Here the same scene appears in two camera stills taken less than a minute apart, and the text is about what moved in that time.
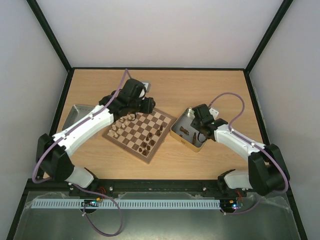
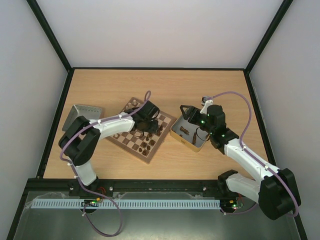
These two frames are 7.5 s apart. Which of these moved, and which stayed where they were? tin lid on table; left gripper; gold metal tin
Moved: left gripper
Stayed: gold metal tin; tin lid on table
